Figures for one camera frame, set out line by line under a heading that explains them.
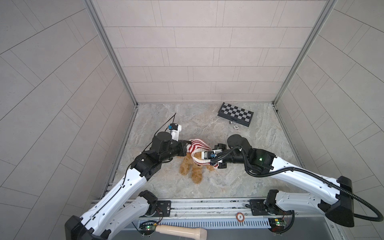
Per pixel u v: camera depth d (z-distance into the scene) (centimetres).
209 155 53
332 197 39
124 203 44
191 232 62
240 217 69
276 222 69
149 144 53
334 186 40
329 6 71
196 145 65
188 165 78
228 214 71
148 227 65
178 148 61
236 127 102
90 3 70
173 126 62
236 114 106
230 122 103
